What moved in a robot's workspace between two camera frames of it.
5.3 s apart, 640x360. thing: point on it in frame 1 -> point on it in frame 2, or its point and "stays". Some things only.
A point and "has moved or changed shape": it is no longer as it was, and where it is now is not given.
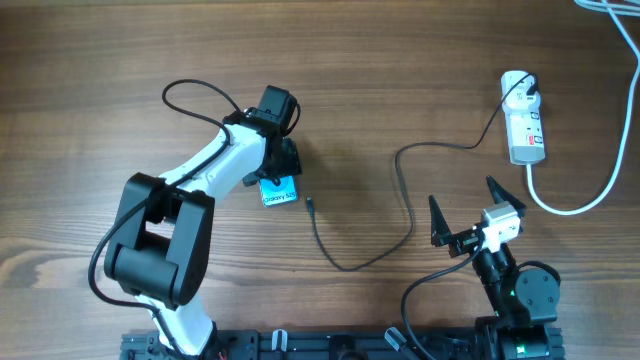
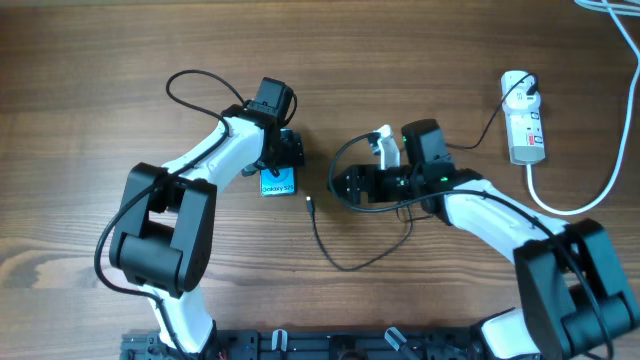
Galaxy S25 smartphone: (285, 192) has moved or changed shape
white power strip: (523, 120) stays
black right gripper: (442, 235) -> (361, 175)
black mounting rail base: (329, 345) stays
